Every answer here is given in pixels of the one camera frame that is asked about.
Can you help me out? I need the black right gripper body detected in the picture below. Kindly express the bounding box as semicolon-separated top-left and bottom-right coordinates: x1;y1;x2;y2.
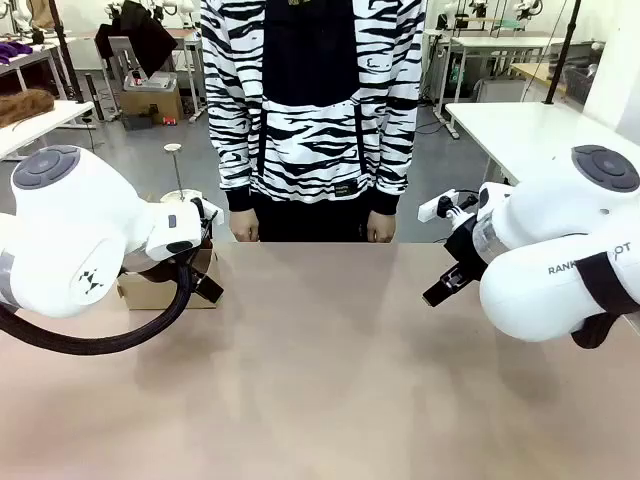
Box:
443;214;489;282

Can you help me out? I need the person's right forearm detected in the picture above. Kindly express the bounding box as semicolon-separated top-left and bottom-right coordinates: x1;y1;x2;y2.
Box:
208;114;260;214

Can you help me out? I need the person's left forearm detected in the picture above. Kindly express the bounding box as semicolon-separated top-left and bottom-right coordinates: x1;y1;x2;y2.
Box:
372;114;420;217

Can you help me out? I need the person's right hand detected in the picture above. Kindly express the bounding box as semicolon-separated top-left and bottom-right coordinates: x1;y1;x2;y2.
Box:
231;209;262;244

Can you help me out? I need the person's left hand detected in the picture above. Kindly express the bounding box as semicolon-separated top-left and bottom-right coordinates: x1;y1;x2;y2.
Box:
366;211;400;245

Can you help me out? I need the white disc metal stand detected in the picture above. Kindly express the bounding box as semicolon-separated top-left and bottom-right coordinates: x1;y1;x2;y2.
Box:
160;142;202;204

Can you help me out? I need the white empty side table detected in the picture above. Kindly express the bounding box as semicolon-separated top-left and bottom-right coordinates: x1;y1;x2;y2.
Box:
443;101;631;187

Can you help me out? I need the brown cardboard floor box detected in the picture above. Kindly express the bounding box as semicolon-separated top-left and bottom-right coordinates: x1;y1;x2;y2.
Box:
118;72;184;125

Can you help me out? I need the person in zebra hoodie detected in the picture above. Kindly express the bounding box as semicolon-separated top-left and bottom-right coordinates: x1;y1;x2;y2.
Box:
199;0;427;245

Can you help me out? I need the white table with brown fur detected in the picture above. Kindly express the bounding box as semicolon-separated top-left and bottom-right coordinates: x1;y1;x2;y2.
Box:
0;99;96;162

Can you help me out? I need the white background lab table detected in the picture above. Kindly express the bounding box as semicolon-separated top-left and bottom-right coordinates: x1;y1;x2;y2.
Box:
424;28;569;104

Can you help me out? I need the black jacket on chair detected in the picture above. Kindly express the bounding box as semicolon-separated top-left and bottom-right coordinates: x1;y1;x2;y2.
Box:
94;0;179;80

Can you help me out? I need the black tripod pole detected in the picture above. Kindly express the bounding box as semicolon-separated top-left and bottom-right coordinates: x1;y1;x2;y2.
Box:
47;0;97;106
543;0;584;106

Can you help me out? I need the brown fur piece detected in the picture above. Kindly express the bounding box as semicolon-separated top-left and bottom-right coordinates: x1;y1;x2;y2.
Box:
0;88;57;129

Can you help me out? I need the purple cloth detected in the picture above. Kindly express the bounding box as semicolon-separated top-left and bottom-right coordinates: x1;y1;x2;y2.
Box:
0;41;34;66

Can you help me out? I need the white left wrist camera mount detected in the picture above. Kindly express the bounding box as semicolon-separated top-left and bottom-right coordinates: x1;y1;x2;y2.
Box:
192;197;225;227

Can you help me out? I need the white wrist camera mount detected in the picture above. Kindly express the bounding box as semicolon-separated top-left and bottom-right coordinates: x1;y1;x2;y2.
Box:
417;188;479;224
192;197;225;227

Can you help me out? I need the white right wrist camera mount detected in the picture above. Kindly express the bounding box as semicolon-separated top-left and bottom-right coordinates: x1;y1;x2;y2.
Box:
417;188;479;224

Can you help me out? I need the black left arm cable sleeve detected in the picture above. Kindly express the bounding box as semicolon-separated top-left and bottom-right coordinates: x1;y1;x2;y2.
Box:
0;198;207;357

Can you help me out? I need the black arm cable sleeve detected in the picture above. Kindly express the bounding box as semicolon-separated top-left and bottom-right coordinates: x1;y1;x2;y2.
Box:
0;198;207;357
571;252;640;350

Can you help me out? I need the black right arm cable sleeve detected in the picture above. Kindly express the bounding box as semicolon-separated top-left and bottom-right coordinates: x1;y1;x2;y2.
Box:
571;252;640;350

